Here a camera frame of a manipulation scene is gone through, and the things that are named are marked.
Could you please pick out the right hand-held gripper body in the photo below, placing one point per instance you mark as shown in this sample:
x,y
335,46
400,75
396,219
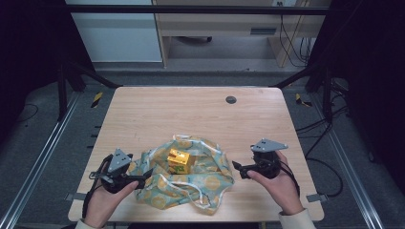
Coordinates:
x,y
267,163

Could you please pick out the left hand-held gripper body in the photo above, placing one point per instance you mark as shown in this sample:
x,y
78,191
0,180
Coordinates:
x,y
119,162

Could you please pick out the yellow drink carton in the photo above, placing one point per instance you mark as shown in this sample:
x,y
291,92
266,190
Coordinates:
x,y
179,161

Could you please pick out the person's right hand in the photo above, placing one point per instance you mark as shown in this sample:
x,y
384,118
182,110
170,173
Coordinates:
x,y
281,191

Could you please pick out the person's left hand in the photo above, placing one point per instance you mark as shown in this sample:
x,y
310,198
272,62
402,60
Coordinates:
x,y
102,203

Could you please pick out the grey tape piece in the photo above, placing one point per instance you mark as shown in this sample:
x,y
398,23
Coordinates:
x,y
316,197
74,197

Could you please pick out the yellow black tape piece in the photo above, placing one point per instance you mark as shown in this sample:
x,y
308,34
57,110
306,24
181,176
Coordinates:
x,y
97,99
301,100

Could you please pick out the grey round table grommet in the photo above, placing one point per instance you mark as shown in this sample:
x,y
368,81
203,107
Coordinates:
x,y
230,99

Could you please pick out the black metal stand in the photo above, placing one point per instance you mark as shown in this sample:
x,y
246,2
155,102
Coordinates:
x,y
326,92
63,92

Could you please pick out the white cabinet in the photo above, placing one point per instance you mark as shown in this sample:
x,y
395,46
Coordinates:
x,y
117,35

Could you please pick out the dark curtain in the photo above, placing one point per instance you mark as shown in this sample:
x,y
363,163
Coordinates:
x,y
28,47
375,79

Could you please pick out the aluminium floor rail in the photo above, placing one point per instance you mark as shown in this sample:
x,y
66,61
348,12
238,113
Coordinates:
x,y
41,159
350,165

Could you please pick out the black horizontal frame bar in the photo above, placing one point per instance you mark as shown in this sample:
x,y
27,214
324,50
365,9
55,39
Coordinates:
x,y
191,9

